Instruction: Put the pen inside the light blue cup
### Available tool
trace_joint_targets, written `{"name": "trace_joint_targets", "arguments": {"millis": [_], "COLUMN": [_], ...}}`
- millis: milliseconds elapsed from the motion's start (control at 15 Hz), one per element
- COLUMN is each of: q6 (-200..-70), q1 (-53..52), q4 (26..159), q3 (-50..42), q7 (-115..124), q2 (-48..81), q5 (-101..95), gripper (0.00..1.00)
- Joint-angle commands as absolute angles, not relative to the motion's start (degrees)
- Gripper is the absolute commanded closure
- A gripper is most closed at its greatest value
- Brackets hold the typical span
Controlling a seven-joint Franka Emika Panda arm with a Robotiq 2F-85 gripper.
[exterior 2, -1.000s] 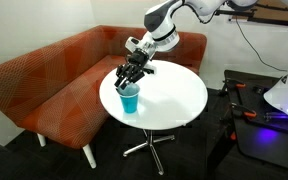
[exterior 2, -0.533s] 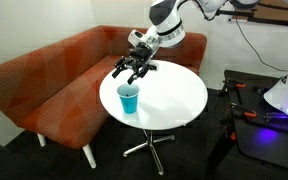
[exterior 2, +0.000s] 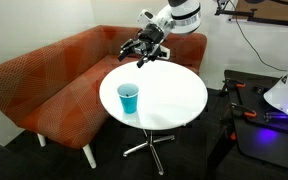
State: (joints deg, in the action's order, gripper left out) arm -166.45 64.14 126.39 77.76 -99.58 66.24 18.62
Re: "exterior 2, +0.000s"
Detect light blue plastic cup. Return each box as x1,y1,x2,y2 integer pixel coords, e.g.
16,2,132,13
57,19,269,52
116,82,140,115

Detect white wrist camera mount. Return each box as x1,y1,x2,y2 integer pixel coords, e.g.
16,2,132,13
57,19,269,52
159,45,172,60

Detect orange patterned corner sofa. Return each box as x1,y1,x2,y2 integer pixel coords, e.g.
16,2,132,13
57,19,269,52
0,24,208,169

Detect white round pedestal table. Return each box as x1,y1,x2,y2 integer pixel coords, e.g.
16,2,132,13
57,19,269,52
98,59,209,176

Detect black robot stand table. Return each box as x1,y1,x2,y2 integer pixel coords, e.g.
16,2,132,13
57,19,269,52
205,69,288,176

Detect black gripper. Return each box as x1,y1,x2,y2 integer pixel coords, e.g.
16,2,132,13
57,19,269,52
117,23,168,69

